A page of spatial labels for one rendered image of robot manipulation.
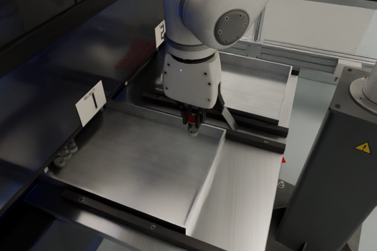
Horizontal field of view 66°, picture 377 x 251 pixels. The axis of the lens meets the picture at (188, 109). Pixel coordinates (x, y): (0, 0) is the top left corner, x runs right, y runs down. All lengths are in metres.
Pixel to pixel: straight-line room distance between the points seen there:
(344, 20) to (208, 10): 2.07
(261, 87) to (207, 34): 0.56
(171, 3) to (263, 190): 0.42
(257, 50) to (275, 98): 1.01
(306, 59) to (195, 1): 1.52
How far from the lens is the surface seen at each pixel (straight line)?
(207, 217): 0.60
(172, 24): 0.44
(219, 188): 0.64
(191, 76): 0.49
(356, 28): 2.42
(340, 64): 1.81
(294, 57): 1.85
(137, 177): 0.65
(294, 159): 1.92
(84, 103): 0.61
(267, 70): 0.97
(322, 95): 2.47
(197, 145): 0.70
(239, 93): 0.86
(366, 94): 1.00
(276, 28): 2.43
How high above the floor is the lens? 1.41
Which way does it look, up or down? 42 degrees down
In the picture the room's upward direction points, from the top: straight up
